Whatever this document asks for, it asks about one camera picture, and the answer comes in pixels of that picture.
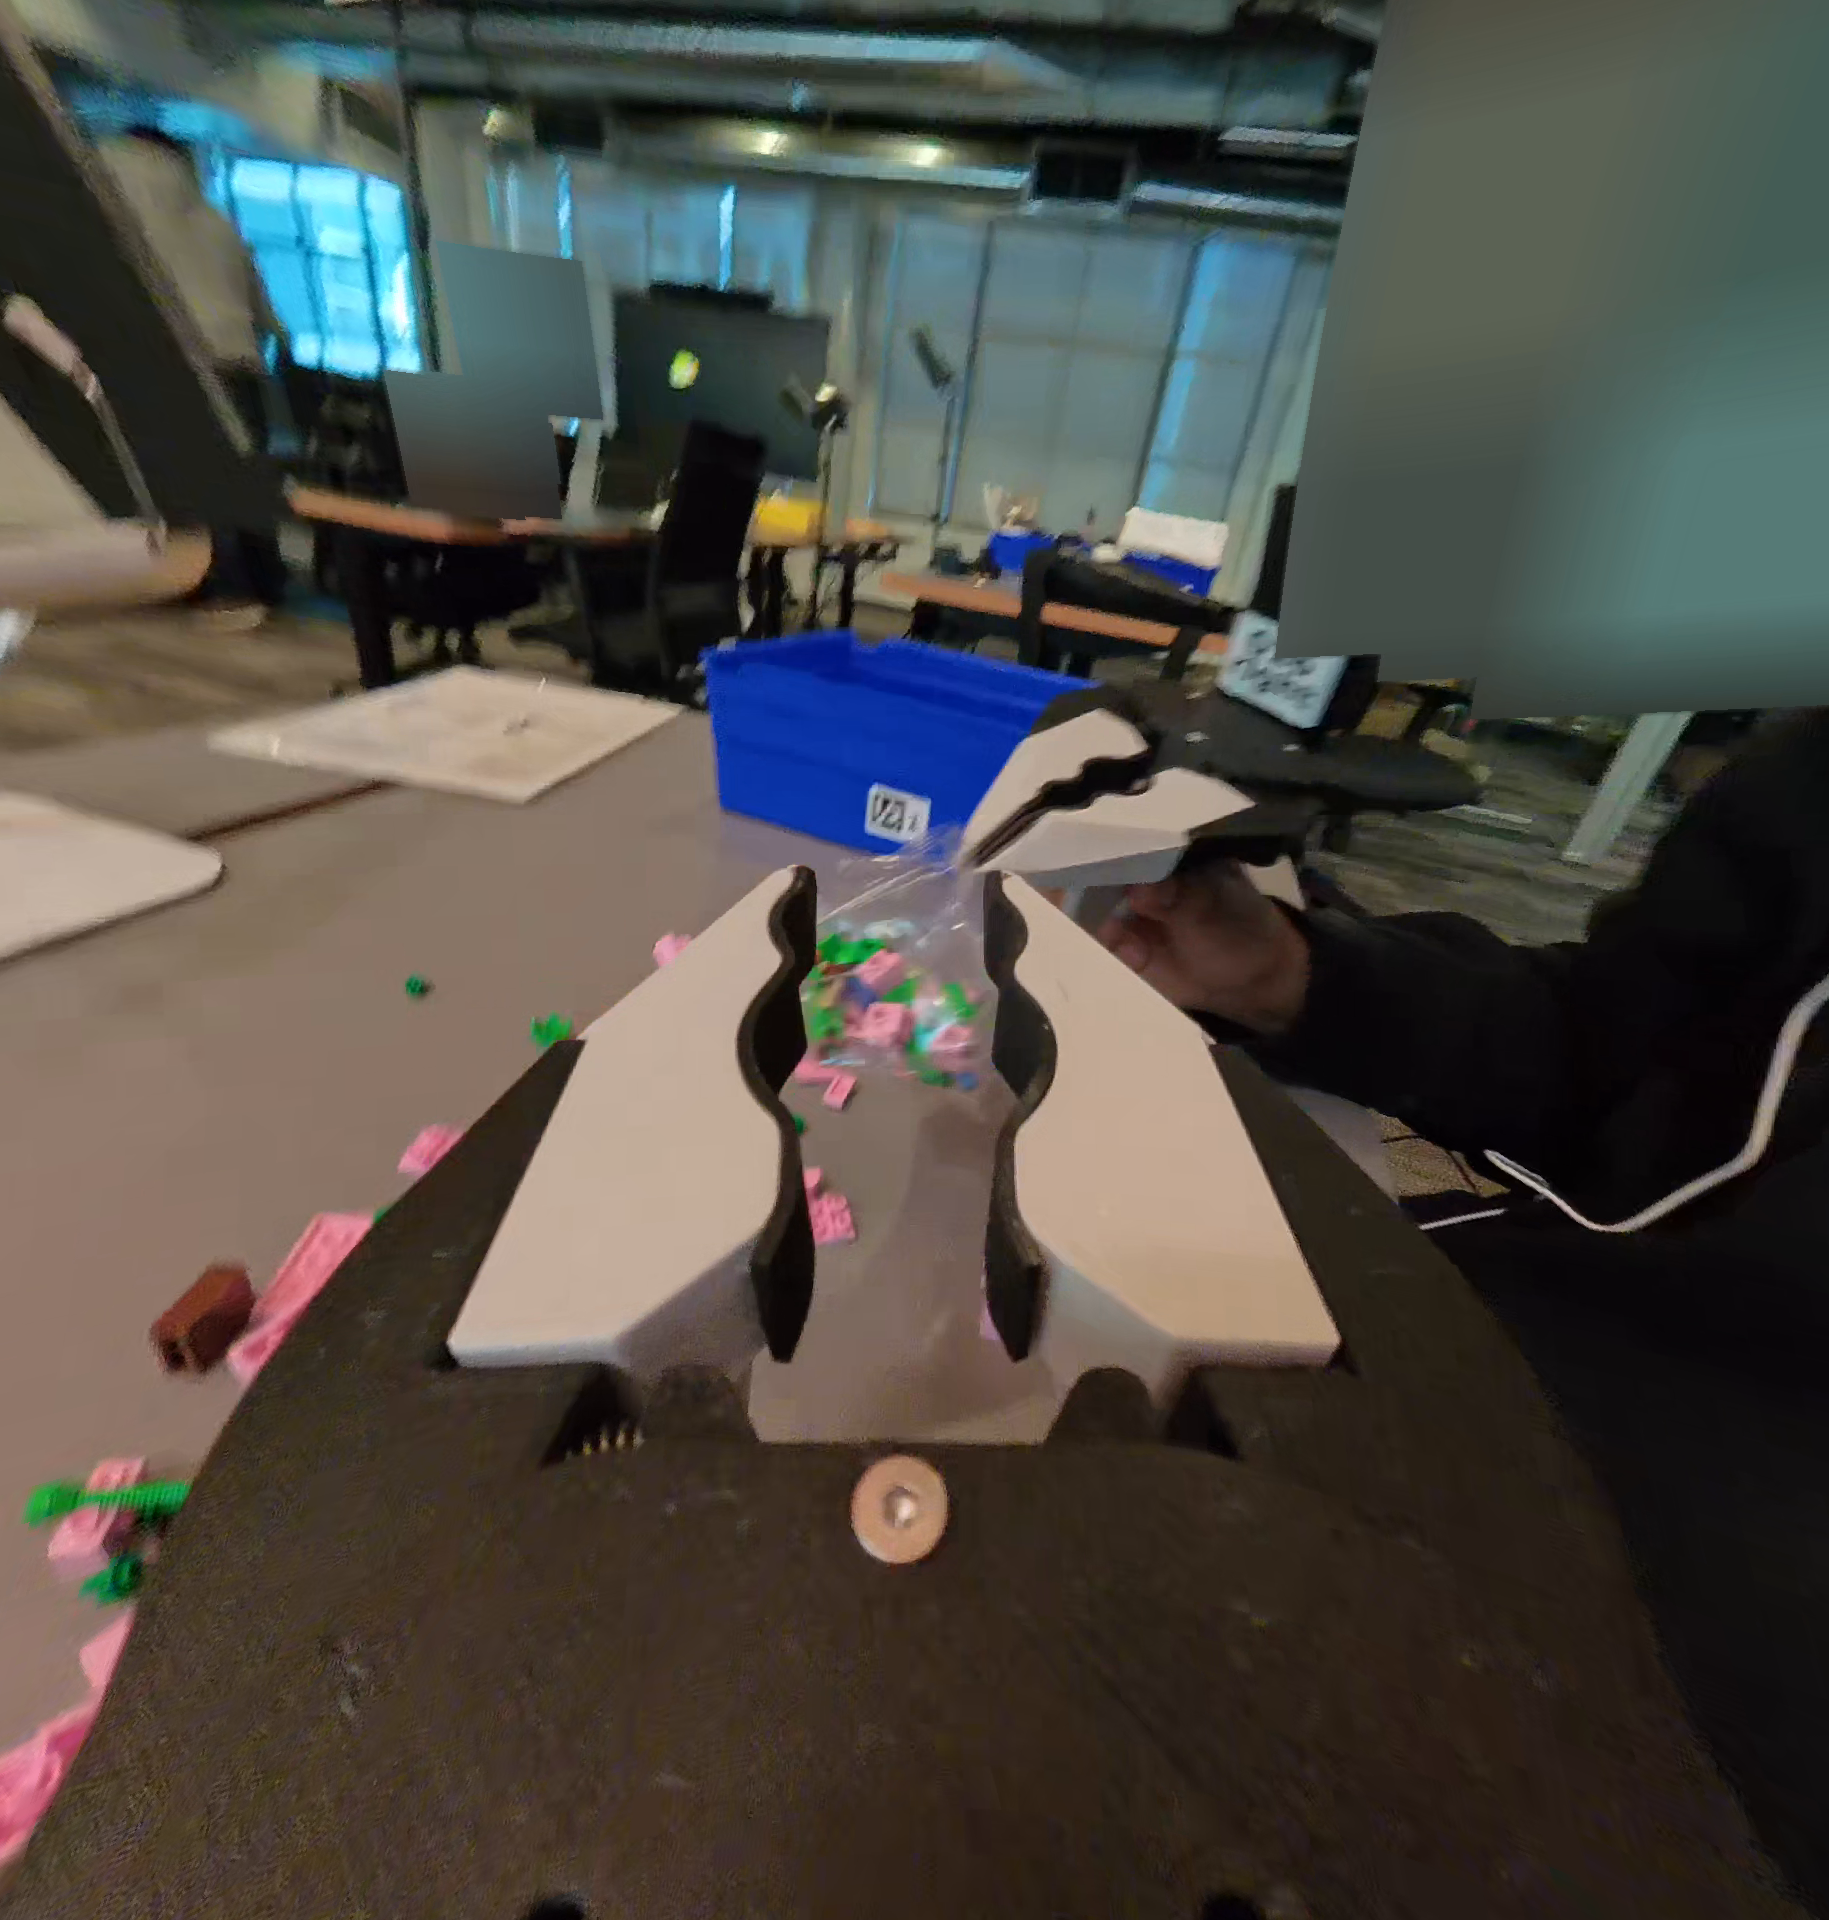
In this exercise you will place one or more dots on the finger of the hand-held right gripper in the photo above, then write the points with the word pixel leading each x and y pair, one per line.
pixel 1047 758
pixel 1153 833

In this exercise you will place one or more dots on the black computer monitor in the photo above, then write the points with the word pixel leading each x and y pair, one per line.
pixel 719 367

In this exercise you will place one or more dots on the person's right forearm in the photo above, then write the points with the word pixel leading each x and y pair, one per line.
pixel 1530 1019

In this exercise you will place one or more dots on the green ribbed rod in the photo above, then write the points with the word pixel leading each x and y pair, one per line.
pixel 103 1502

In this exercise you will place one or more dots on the white board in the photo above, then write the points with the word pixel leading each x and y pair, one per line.
pixel 57 878

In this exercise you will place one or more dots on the pile of small toy bricks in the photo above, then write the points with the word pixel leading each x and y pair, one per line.
pixel 307 1276

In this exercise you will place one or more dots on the blue storage bin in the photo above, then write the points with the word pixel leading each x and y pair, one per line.
pixel 1026 546
pixel 824 734

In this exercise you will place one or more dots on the printed instruction sheet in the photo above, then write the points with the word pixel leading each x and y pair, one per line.
pixel 448 726

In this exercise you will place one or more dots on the clear bag of bricks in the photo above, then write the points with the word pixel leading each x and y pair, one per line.
pixel 892 977

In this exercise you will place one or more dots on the person's black clothed body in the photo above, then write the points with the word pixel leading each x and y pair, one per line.
pixel 1678 1502

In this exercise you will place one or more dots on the brown square brick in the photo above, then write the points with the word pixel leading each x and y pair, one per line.
pixel 202 1319

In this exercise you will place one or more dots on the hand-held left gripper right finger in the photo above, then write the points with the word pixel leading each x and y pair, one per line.
pixel 1167 1198

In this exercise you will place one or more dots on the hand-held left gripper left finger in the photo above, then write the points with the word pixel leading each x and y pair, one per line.
pixel 613 1198

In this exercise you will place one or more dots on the wooden office desk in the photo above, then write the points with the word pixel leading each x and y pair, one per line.
pixel 435 525

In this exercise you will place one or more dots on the person's right hand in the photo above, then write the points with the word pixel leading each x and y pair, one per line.
pixel 1228 945

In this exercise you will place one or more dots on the silver air ducts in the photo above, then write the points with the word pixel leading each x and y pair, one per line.
pixel 853 61

